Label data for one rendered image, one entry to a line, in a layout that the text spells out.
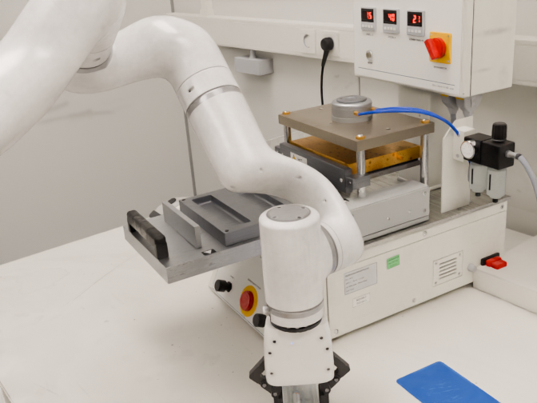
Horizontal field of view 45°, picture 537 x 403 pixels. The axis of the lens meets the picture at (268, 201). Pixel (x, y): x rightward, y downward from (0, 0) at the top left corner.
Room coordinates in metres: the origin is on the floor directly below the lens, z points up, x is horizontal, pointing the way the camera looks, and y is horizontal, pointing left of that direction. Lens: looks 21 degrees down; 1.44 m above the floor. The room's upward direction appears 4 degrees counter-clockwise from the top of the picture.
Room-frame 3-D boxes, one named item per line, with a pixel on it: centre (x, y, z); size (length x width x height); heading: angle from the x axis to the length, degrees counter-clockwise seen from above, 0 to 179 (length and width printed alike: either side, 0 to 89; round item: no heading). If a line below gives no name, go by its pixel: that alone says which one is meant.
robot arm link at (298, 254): (0.83, -0.03, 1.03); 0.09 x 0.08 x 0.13; 122
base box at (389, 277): (1.24, -0.18, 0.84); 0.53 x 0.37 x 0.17; 118
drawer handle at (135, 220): (1.04, 0.22, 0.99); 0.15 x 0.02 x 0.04; 28
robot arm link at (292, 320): (0.82, -0.02, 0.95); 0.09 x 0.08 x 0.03; 90
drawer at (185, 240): (1.11, 0.09, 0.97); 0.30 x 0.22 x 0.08; 118
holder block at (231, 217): (1.13, 0.05, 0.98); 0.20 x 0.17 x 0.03; 28
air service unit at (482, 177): (1.12, -0.40, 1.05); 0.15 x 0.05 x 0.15; 28
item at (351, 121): (1.25, -0.21, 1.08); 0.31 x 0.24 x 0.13; 28
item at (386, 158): (1.25, -0.18, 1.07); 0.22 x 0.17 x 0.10; 28
